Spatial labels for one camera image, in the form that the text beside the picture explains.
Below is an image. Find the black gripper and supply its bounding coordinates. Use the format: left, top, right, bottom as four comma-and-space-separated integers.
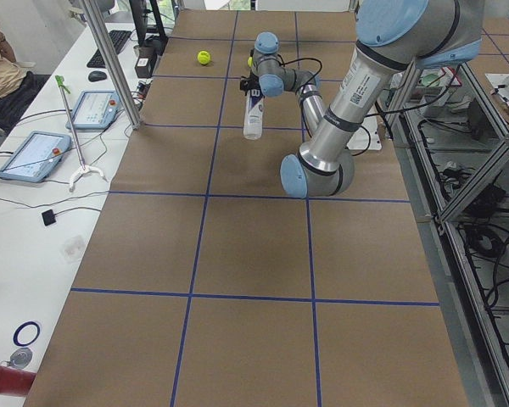
248, 72, 260, 90

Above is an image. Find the white tennis ball can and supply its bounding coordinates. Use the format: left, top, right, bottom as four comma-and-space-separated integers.
243, 88, 264, 140

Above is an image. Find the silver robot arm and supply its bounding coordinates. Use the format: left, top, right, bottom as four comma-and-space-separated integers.
251, 1, 484, 198

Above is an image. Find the yellow Roland Garros tennis ball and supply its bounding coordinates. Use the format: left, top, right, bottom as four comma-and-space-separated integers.
197, 50, 211, 66

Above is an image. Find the black box white label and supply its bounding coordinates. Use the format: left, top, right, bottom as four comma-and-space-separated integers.
135, 37, 166, 79

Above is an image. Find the black monitor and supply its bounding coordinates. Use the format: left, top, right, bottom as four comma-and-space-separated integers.
129, 0, 168, 48

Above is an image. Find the black keyboard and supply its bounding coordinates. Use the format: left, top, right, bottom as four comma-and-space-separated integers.
86, 29, 133, 70

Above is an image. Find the black computer mouse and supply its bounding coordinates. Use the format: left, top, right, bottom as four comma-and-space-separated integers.
87, 70, 107, 82

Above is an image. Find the far teach pendant tablet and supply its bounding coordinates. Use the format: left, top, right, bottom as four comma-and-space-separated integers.
71, 90, 121, 131

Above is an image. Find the teach pendant tablet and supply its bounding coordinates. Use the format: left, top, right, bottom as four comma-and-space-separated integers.
71, 90, 121, 131
0, 131, 71, 183

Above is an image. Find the long reacher grabber stick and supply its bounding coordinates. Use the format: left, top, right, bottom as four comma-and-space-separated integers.
54, 75, 106, 192

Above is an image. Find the near teach pendant tablet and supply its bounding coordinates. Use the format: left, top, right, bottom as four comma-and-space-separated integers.
0, 131, 71, 183

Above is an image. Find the seated person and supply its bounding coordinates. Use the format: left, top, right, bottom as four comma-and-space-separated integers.
0, 31, 49, 133

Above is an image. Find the small black square pad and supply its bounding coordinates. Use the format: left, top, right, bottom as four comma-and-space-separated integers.
42, 209, 56, 226

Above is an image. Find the silver round lid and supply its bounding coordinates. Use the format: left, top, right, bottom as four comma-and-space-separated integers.
8, 347, 33, 370

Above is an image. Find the red cylinder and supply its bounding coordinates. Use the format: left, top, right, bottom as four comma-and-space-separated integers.
0, 365, 36, 397

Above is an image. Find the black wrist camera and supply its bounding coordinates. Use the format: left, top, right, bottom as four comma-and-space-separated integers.
239, 76, 252, 92

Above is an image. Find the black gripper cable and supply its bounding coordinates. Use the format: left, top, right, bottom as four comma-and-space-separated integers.
275, 57, 324, 92

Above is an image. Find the white camera stand pedestal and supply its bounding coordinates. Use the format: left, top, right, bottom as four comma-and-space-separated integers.
347, 117, 382, 153

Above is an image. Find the aluminium frame post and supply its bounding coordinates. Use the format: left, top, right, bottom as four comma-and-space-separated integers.
80, 0, 142, 130

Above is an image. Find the blue tape ring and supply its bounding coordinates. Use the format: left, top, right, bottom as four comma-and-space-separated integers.
13, 321, 41, 347

